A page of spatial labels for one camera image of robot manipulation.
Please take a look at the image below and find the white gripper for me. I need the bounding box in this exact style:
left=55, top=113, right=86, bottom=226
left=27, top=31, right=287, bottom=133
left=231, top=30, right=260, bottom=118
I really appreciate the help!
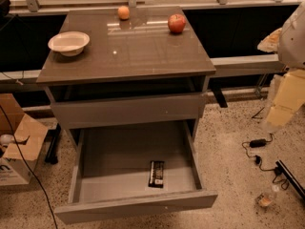
left=257, top=28, right=305, bottom=134

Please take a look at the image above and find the black rxbar chocolate bar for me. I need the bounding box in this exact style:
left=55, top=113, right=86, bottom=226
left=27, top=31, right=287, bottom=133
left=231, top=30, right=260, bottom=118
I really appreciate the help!
left=148, top=160, right=164, bottom=188

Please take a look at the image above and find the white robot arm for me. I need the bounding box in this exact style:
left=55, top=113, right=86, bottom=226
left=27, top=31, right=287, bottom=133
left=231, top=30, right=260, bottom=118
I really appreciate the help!
left=257, top=2, right=305, bottom=134

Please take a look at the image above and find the grey drawer cabinet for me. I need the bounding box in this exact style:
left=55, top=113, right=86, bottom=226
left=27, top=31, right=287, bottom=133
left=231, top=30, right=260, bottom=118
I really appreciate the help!
left=35, top=6, right=217, bottom=145

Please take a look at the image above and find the open grey middle drawer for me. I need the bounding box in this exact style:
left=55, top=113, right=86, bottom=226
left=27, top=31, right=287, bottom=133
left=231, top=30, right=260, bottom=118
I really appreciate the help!
left=54, top=120, right=217, bottom=224

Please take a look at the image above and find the closed grey top drawer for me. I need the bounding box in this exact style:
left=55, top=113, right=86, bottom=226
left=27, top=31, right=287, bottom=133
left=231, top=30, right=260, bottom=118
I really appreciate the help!
left=51, top=93, right=205, bottom=129

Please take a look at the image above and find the black bar on floor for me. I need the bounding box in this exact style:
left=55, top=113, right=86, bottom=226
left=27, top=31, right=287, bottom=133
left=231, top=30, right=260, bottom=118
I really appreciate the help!
left=275, top=160, right=305, bottom=200

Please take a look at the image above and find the red apple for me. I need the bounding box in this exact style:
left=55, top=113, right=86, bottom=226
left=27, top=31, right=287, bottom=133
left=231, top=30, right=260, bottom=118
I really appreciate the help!
left=168, top=14, right=186, bottom=33

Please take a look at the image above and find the clear plastic bottle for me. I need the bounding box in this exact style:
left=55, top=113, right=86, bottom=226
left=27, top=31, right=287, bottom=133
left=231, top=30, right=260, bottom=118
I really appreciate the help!
left=255, top=185, right=279, bottom=208

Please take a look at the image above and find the white bowl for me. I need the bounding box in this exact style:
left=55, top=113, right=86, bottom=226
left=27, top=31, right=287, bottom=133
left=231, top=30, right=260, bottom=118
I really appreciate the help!
left=48, top=31, right=90, bottom=56

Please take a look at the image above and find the black stand foot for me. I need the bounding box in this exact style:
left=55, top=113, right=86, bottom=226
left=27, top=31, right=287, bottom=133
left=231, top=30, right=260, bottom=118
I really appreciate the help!
left=45, top=124, right=61, bottom=164

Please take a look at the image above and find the cardboard box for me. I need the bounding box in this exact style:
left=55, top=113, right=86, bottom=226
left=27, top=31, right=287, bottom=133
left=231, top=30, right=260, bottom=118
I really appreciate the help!
left=0, top=94, right=48, bottom=186

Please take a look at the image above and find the black power adapter with cable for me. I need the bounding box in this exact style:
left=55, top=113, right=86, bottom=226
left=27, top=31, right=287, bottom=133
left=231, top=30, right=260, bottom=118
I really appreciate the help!
left=241, top=134, right=290, bottom=190

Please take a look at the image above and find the black cable on left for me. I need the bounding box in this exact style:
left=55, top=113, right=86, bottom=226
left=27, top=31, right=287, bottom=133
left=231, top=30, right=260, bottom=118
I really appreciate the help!
left=0, top=104, right=59, bottom=229

